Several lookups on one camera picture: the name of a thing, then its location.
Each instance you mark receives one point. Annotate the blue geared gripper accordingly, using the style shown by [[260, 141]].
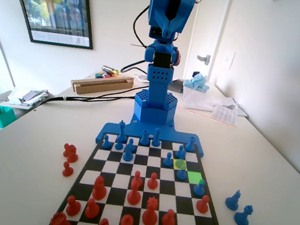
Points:
[[169, 25]]

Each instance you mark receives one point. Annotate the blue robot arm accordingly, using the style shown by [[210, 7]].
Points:
[[158, 85]]

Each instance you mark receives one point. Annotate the blue chess king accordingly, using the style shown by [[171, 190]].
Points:
[[121, 131]]

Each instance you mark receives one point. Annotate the blue chess queen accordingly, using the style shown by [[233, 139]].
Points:
[[156, 140]]

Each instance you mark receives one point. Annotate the red chess pawn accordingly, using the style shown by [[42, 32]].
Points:
[[168, 220], [91, 210], [203, 205], [67, 171], [73, 208], [152, 183]]

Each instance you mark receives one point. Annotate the red chess queen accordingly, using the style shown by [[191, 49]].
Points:
[[150, 214]]

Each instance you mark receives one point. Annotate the black zip tie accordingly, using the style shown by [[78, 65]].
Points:
[[138, 45]]

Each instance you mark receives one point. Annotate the small white paper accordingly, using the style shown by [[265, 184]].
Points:
[[142, 78]]

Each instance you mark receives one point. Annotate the flat black box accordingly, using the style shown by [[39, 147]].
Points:
[[176, 86]]

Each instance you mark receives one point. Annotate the blue white cloth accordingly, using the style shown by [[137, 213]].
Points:
[[197, 82]]

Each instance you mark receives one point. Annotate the colourful small items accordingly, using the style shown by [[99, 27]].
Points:
[[103, 76]]

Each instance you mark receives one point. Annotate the long cardboard box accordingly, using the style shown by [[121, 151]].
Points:
[[100, 87]]

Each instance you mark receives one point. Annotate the white crumpled paper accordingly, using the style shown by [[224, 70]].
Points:
[[204, 100]]

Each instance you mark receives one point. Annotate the printed paper sheet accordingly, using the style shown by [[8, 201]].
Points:
[[225, 115]]

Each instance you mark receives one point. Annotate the crumpled grey white bag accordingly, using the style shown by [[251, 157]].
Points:
[[29, 95]]

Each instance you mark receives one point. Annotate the black white chessboard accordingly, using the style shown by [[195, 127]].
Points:
[[118, 180]]

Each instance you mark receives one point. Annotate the white light switch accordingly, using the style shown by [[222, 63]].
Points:
[[229, 60]]

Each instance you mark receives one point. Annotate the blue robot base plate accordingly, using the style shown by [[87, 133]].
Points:
[[114, 130]]

